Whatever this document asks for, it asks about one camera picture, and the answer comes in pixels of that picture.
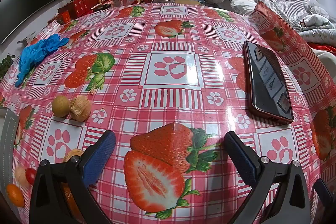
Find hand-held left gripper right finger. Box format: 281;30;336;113
223;131;313;224

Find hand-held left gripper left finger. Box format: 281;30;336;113
29;130;117;224

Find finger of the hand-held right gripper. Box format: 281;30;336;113
314;179;336;216

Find small orange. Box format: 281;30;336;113
6;183;26;208
60;182;79;223

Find red cherry tomato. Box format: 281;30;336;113
25;168;37;185

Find pale walnut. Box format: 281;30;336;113
14;165;30;188

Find grey rimmed white tray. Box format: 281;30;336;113
0;107;20;189

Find brown longan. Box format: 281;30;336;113
51;95;71;118

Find strawberry print checked tablecloth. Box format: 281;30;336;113
0;2;336;224

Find smartphone in red case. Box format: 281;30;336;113
242;40;294;125

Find blue rubber gloves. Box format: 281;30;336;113
14;34;70;87

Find green potted plant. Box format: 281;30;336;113
0;55;13;80

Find white quilt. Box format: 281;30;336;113
299;14;336;42

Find stack of red gift boxes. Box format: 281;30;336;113
56;0;113;22

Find grey striped sofa blanket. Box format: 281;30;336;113
205;0;336;56

